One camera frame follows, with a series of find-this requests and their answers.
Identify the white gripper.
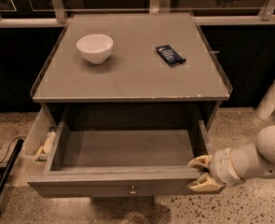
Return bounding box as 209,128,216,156
187,148,243,192

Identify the grey top drawer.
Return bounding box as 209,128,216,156
26,105,227,199

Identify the black metal bar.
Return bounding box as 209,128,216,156
0,138,25,218

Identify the metal railing frame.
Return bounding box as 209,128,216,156
0,0,275,28

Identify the white ceramic bowl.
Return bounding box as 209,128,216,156
76,34,114,64

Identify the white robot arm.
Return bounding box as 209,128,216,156
186,78,275,192

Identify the clear plastic storage bin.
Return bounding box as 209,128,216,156
21,109,55,161

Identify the grey drawer cabinet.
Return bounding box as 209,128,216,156
29,12,233,133

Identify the dark blue snack packet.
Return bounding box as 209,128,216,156
156,45,186,66

